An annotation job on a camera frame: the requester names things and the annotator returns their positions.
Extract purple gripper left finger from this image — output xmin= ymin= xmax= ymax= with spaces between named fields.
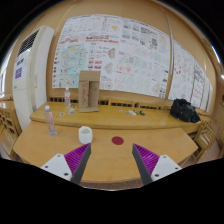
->
xmin=42 ymin=143 xmax=91 ymax=185

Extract wooden chair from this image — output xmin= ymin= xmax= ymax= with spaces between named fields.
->
xmin=0 ymin=103 xmax=21 ymax=161
xmin=192 ymin=120 xmax=220 ymax=163

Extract far clear water bottle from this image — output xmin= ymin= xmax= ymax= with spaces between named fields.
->
xmin=64 ymin=87 xmax=70 ymax=108

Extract white standing air conditioner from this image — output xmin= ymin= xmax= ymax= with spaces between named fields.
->
xmin=12 ymin=25 xmax=54 ymax=130

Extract red round coaster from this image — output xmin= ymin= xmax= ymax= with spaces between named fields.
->
xmin=112 ymin=136 xmax=124 ymax=145

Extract white cup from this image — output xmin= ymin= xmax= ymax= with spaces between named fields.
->
xmin=79 ymin=126 xmax=93 ymax=144

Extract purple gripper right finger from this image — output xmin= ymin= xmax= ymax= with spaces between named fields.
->
xmin=132 ymin=144 xmax=181 ymax=185

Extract clear plastic water bottle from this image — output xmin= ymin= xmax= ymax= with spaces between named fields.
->
xmin=44 ymin=105 xmax=57 ymax=136

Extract small items on table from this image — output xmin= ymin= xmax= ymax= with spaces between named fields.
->
xmin=119 ymin=110 xmax=145 ymax=116

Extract black backpack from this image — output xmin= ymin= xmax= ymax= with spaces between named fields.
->
xmin=170 ymin=99 xmax=200 ymax=123

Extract brown cardboard box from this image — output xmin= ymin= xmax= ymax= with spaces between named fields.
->
xmin=78 ymin=71 xmax=100 ymax=112

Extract wooden chair left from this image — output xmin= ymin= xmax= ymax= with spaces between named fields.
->
xmin=0 ymin=103 xmax=21 ymax=161

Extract wooden chair right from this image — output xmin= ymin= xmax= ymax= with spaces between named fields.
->
xmin=192 ymin=120 xmax=220 ymax=163

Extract large wall poster board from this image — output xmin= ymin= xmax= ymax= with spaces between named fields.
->
xmin=52 ymin=14 xmax=170 ymax=98

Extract right wall poster board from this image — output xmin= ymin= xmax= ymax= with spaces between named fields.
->
xmin=168 ymin=41 xmax=213 ymax=112

